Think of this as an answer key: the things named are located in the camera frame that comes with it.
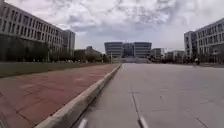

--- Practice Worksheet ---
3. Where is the grey stone kerb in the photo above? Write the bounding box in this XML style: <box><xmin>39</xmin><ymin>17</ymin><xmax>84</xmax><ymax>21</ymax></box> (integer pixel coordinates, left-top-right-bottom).
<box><xmin>34</xmin><ymin>63</ymin><xmax>124</xmax><ymax>128</ymax></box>

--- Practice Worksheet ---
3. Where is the long pale multi-storey building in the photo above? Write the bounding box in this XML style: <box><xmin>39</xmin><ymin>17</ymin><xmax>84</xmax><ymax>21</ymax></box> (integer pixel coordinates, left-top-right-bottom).
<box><xmin>0</xmin><ymin>0</ymin><xmax>76</xmax><ymax>63</ymax></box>

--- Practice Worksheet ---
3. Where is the red brick path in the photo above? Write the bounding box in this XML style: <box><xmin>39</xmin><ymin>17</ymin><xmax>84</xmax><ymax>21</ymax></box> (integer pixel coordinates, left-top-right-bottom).
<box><xmin>0</xmin><ymin>63</ymin><xmax>121</xmax><ymax>128</ymax></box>

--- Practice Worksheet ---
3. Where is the grass strip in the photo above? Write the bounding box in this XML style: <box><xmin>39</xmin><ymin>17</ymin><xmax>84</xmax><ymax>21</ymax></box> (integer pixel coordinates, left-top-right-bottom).
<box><xmin>0</xmin><ymin>61</ymin><xmax>111</xmax><ymax>79</ymax></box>

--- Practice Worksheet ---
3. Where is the grey multi-storey building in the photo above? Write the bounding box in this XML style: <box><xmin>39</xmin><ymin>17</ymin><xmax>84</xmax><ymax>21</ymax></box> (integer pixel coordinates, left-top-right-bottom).
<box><xmin>183</xmin><ymin>18</ymin><xmax>224</xmax><ymax>64</ymax></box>

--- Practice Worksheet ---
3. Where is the wide building with curved wings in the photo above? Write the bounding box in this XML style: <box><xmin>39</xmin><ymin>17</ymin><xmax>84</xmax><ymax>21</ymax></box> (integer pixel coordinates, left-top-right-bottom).
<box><xmin>103</xmin><ymin>41</ymin><xmax>153</xmax><ymax>60</ymax></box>

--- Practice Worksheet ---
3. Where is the robot's own part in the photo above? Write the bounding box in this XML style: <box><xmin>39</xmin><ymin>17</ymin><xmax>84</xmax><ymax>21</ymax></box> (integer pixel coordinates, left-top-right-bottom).
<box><xmin>138</xmin><ymin>115</ymin><xmax>150</xmax><ymax>128</ymax></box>
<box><xmin>78</xmin><ymin>118</ymin><xmax>88</xmax><ymax>128</ymax></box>

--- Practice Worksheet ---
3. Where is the row of trees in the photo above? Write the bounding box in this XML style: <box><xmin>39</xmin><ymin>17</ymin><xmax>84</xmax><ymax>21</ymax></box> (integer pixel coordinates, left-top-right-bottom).
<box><xmin>0</xmin><ymin>33</ymin><xmax>111</xmax><ymax>64</ymax></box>

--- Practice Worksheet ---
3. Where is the low brown building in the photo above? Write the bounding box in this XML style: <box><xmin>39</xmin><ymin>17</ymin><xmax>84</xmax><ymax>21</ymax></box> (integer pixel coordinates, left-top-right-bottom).
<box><xmin>73</xmin><ymin>45</ymin><xmax>103</xmax><ymax>63</ymax></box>

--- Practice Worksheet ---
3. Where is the grey concrete pavement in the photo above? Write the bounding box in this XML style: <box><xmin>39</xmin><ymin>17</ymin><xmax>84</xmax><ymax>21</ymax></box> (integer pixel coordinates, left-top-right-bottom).
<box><xmin>71</xmin><ymin>62</ymin><xmax>224</xmax><ymax>128</ymax></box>

